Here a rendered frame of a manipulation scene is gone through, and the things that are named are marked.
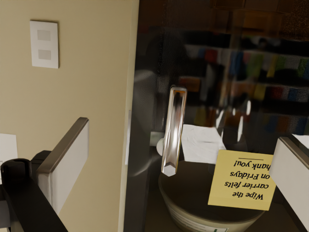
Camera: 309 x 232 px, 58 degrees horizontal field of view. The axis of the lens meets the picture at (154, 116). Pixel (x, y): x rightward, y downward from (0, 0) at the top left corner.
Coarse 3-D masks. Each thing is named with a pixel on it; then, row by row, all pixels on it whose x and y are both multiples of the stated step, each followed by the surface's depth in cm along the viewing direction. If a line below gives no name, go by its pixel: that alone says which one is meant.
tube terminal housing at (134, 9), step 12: (132, 0) 28; (132, 12) 28; (132, 24) 29; (132, 36) 29; (132, 48) 29; (132, 60) 30; (132, 72) 30; (132, 84) 31; (120, 192) 36; (120, 204) 36; (120, 216) 37; (120, 228) 37
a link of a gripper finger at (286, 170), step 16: (288, 144) 18; (272, 160) 19; (288, 160) 17; (304, 160) 16; (272, 176) 19; (288, 176) 17; (304, 176) 15; (288, 192) 17; (304, 192) 15; (304, 208) 15; (304, 224) 15
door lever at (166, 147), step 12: (180, 84) 25; (180, 96) 25; (168, 108) 25; (180, 108) 25; (168, 120) 26; (180, 120) 25; (168, 132) 26; (180, 132) 26; (168, 144) 26; (180, 144) 27; (168, 156) 27; (168, 168) 27
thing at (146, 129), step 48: (144, 0) 27; (192, 0) 27; (240, 0) 26; (288, 0) 26; (144, 48) 28; (192, 48) 28; (240, 48) 28; (288, 48) 28; (144, 96) 30; (192, 96) 30; (240, 96) 30; (288, 96) 30; (144, 144) 32; (192, 144) 32; (240, 144) 32; (144, 192) 34; (192, 192) 34
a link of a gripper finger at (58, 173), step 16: (80, 128) 17; (64, 144) 15; (80, 144) 17; (48, 160) 13; (64, 160) 14; (80, 160) 17; (48, 176) 12; (64, 176) 14; (48, 192) 13; (64, 192) 15
